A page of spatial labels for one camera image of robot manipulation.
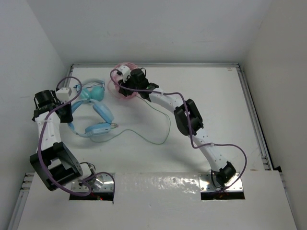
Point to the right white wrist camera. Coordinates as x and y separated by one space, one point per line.
124 72

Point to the pink headphones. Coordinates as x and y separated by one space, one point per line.
119 77

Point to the left aluminium frame rail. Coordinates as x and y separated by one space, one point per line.
66 80

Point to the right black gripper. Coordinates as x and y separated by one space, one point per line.
126 92

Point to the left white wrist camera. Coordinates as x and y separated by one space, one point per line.
63 94

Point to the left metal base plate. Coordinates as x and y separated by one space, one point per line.
100 184

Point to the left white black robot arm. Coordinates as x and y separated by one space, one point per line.
53 161

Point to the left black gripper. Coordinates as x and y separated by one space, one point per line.
68 118

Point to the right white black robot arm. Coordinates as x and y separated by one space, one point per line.
188 119

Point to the right aluminium frame rail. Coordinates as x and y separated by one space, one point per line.
264 152

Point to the light blue headphones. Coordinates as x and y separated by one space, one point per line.
95 120

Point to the teal headphones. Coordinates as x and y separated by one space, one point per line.
91 89

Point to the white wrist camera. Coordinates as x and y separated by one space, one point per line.
63 94
124 72

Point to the aluminium frame rail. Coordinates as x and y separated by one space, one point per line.
109 65
264 152
66 80

